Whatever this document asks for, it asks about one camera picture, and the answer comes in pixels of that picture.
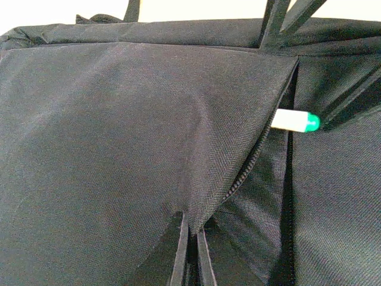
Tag black student backpack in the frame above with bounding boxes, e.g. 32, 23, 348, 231
1, 1, 380, 285

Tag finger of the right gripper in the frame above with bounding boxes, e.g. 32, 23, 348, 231
280, 0, 326, 33
259, 0, 290, 49

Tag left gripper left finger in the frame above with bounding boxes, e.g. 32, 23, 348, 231
127, 211, 190, 286

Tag silver pen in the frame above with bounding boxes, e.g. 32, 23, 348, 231
271, 108, 320, 133

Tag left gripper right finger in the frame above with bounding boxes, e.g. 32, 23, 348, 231
196, 228, 266, 286

